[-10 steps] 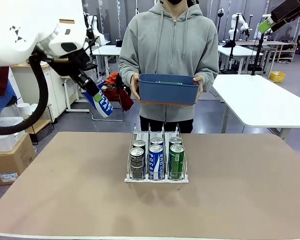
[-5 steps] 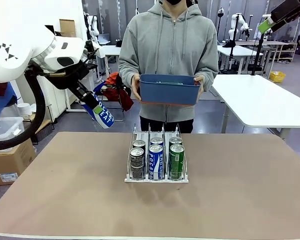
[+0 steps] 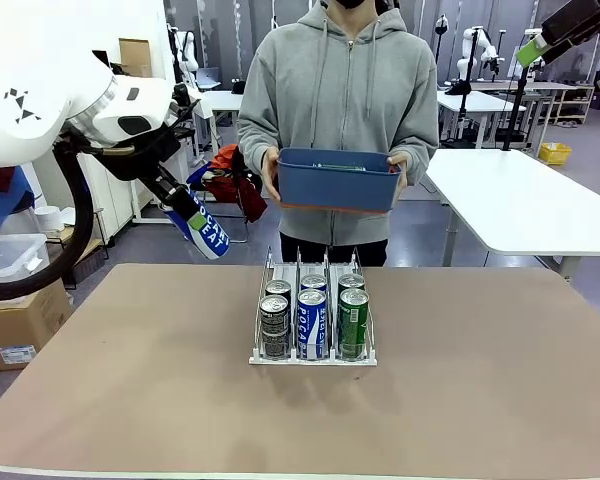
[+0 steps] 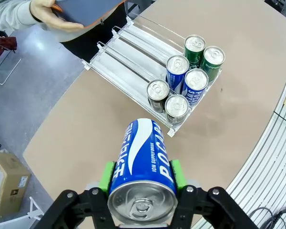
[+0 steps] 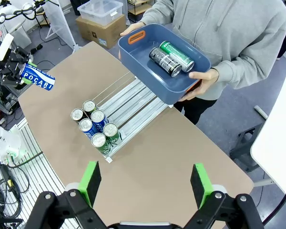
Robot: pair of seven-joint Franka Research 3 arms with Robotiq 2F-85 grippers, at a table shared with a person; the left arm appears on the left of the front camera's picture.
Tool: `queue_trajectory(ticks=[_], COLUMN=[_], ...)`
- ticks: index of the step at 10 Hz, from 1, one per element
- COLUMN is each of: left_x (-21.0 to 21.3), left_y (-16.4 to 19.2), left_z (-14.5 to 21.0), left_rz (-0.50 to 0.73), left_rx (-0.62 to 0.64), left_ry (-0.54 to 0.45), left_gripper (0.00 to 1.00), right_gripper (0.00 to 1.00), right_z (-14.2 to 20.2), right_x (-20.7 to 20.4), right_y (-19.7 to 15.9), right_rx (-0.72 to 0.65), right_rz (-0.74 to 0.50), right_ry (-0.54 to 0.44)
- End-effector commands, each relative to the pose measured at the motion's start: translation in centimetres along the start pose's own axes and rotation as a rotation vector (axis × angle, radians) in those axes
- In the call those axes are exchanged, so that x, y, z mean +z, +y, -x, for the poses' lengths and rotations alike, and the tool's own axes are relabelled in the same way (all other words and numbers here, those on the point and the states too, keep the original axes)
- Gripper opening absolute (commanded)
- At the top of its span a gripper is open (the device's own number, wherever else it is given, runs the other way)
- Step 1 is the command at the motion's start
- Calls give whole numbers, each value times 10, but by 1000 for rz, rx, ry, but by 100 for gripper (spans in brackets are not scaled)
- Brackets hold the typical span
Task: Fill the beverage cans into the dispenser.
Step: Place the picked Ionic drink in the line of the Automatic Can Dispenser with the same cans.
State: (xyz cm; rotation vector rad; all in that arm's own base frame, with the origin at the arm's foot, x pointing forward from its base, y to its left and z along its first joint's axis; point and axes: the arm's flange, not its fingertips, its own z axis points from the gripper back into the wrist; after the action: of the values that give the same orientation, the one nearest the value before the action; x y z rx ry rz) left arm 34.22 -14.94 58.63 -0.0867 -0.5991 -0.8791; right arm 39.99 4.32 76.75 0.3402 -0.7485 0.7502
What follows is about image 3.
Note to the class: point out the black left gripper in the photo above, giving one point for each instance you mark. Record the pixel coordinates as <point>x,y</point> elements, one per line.
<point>140,160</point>

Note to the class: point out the blue Pocari Sweat can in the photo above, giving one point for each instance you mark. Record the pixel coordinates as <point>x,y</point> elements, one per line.
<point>212,240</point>
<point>311,330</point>
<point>314,281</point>

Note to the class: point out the blue plastic basket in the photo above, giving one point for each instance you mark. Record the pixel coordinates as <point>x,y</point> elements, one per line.
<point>337,187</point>

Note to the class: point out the person's right forearm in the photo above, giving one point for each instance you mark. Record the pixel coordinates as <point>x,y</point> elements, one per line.
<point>252,145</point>

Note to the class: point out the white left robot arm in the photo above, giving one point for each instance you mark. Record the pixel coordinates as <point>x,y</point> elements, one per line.
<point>40,60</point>

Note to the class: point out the person's left forearm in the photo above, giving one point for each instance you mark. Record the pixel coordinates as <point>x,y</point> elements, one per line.
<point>420,150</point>

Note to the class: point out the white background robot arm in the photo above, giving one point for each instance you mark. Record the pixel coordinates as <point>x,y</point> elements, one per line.
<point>190,50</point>
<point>489,50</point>

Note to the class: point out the white can dispenser rack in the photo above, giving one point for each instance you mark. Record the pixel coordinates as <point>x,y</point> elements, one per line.
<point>325,361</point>

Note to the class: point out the person's right hand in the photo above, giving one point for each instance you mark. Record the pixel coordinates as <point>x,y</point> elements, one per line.
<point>270,172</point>

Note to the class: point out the person's left hand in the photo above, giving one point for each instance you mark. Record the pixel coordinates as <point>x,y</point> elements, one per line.
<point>403,175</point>

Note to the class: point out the wooden shelf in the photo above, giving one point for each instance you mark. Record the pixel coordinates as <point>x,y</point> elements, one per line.
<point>555,86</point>

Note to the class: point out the white side table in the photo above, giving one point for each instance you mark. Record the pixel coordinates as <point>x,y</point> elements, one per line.
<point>136,205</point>

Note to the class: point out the black tripod stand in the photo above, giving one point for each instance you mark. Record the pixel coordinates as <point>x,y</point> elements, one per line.
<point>515,107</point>

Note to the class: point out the red orange clothes pile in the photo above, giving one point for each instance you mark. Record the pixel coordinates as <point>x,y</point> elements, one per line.
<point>235,185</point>

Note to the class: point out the white cabinet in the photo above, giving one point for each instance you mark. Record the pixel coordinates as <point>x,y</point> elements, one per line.
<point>115,210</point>

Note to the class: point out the white desk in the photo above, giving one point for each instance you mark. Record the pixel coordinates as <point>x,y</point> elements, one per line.
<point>225,100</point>
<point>480,102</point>

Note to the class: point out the yellow plastic crate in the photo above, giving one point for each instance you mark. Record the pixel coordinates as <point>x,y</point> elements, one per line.
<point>555,155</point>

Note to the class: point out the white booklet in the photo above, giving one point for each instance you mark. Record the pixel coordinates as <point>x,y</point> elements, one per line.
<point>67,216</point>

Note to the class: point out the grey laptop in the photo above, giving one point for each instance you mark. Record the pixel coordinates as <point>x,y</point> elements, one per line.
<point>209,77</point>

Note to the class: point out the white paper roll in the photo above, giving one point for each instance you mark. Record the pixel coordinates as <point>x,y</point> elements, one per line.
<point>47,218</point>

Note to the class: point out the black Pepsi zero can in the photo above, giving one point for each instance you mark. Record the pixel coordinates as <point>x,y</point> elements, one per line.
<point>275,330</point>
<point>279,289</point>

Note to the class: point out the small cardboard box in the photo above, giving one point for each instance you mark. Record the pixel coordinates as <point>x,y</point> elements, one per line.
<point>135,57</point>

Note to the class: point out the large white table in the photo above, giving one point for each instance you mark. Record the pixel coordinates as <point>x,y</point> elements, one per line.
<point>520,200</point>

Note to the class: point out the black monitor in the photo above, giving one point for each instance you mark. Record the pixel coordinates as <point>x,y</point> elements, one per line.
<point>101,59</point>

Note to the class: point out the dark red and blue garment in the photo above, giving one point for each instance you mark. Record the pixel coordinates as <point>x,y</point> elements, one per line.
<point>0,180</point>

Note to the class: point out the clear plastic storage box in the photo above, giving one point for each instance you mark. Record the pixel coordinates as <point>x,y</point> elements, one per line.
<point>10,260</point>

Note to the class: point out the black face mask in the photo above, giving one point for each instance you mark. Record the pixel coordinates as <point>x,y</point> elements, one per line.
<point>352,3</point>

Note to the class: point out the person in grey hoodie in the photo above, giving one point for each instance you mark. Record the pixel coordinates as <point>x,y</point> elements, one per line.
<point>340,100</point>

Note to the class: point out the large cardboard box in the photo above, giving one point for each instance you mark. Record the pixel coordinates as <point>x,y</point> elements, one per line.
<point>25,325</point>

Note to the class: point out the metal frame chair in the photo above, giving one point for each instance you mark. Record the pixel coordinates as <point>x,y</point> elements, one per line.
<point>240,242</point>

